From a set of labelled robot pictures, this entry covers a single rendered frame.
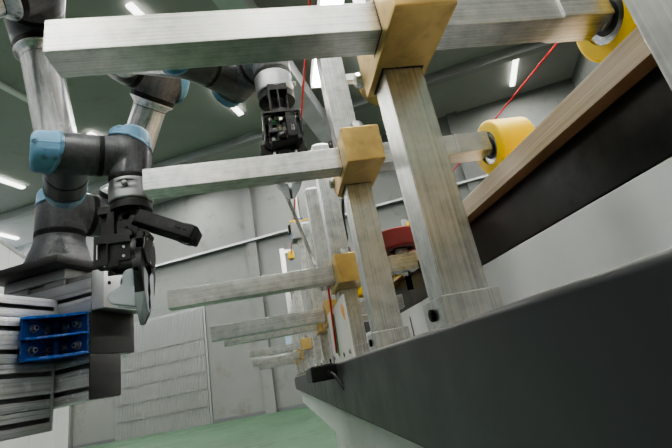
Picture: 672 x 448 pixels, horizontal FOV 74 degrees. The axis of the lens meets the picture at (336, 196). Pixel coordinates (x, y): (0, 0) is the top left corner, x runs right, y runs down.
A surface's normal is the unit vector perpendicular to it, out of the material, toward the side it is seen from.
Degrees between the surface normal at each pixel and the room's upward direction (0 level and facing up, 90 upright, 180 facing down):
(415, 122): 90
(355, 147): 90
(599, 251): 90
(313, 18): 90
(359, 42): 180
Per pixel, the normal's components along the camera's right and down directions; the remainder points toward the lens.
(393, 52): 0.18, 0.92
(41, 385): 0.94, -0.26
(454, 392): -0.98, 0.13
